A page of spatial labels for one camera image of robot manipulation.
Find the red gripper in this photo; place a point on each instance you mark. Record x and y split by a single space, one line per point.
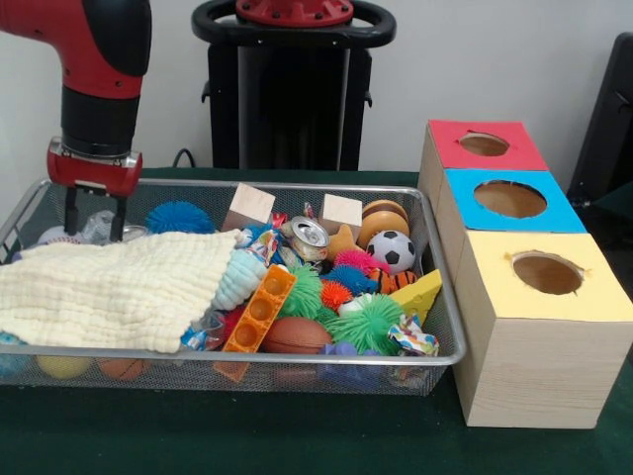
91 173

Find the clear plastic bottle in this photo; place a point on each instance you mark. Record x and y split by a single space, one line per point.
96 225

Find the cream waffle cloth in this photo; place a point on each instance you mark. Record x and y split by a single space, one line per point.
109 292

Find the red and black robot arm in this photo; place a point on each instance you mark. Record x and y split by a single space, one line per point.
94 74

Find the silver mesh bin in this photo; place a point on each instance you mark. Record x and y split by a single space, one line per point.
198 381

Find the wooden box with three holes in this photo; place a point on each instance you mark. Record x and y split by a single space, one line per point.
534 371

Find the white baseball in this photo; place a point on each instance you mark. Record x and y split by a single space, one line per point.
52 236

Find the blue spiky ball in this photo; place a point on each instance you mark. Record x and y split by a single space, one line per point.
180 218

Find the large wooden block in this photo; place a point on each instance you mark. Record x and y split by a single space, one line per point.
249 205

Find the orange plastic block with holes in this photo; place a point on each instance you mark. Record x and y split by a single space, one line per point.
259 309

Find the crushed silver can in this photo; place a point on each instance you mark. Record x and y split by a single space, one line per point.
310 237

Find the small wooden block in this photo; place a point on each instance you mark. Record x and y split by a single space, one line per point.
341 210

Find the toy hamburger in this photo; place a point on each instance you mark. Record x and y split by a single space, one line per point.
383 218

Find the green spiky ball with eyes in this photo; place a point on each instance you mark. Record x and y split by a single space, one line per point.
368 324

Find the small soccer ball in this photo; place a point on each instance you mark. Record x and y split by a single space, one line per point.
390 250

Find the dark green tablecloth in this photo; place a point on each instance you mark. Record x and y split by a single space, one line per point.
297 435

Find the black monitor on stand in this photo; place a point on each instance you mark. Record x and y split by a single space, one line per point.
608 138

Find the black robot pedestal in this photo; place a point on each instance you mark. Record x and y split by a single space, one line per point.
292 109

